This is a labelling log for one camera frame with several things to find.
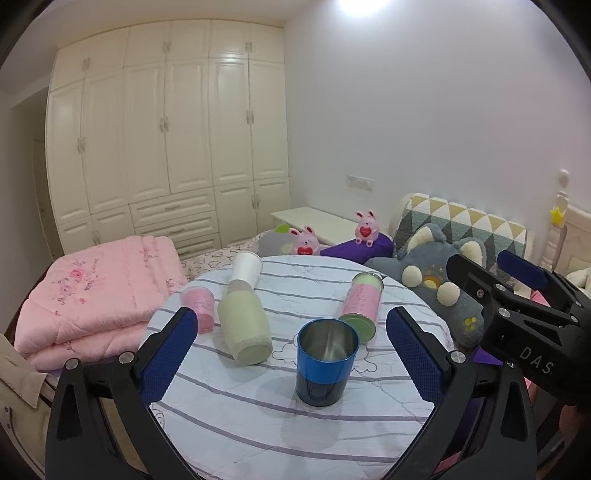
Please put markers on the folded pink quilt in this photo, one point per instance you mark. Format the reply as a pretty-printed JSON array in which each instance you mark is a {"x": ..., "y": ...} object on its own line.
[{"x": 92, "y": 300}]

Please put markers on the ceiling light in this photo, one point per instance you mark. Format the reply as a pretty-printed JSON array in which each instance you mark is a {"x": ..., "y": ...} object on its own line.
[{"x": 358, "y": 5}]

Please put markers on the yellow star toy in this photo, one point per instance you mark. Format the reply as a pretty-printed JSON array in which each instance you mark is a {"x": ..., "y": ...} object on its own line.
[{"x": 557, "y": 215}]

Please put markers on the white bedside shelf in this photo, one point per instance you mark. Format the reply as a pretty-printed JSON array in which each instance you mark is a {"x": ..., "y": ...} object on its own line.
[{"x": 314, "y": 221}]

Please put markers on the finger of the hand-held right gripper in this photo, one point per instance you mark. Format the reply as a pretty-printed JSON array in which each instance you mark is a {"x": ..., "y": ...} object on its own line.
[
  {"x": 521, "y": 269},
  {"x": 468, "y": 274}
]

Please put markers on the beige cloth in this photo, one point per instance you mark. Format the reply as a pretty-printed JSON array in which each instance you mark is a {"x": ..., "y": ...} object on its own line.
[{"x": 23, "y": 406}]

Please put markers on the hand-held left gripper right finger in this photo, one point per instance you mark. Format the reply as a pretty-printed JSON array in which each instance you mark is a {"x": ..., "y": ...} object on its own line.
[{"x": 418, "y": 355}]

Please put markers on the purple pillow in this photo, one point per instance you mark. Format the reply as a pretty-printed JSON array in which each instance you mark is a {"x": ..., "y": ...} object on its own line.
[{"x": 351, "y": 251}]

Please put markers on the heart print bed sheet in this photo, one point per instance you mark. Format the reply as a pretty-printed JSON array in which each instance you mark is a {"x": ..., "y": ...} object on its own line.
[{"x": 207, "y": 261}]

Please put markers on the blue metal cup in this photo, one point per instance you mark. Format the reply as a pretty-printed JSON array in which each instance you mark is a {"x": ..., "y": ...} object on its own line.
[{"x": 323, "y": 374}]

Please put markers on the pink bunny toy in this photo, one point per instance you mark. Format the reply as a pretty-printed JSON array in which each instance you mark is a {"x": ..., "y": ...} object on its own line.
[
  {"x": 367, "y": 228},
  {"x": 305, "y": 242}
]

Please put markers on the triangle pattern quilted cushion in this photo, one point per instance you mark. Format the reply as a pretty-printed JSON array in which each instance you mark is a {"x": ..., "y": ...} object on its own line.
[{"x": 466, "y": 224}]

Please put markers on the grey pillow with green leaf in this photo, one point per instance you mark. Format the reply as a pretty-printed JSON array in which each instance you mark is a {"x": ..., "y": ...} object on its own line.
[{"x": 272, "y": 242}]

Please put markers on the white bed headboard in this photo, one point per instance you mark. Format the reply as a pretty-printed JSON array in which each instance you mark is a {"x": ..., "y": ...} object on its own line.
[{"x": 561, "y": 249}]

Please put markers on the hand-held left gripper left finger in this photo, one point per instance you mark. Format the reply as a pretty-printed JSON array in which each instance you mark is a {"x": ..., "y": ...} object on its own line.
[{"x": 166, "y": 360}]

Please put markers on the grey cat plush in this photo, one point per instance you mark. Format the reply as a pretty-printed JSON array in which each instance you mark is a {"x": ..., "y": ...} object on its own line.
[{"x": 429, "y": 258}]

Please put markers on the green bottle with white cap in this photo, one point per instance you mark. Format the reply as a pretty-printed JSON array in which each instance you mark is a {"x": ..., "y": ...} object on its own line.
[{"x": 244, "y": 323}]

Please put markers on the small pink cup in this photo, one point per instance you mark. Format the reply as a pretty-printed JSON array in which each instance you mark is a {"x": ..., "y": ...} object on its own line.
[{"x": 201, "y": 309}]

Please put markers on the pink and green tumbler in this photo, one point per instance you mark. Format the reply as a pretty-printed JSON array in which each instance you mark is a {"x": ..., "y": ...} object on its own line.
[{"x": 362, "y": 302}]

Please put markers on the cream wardrobe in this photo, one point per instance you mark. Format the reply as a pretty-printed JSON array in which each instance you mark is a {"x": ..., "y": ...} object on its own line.
[{"x": 152, "y": 138}]

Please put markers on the round table striped cloth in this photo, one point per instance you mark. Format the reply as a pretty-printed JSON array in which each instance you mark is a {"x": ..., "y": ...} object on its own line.
[{"x": 240, "y": 415}]

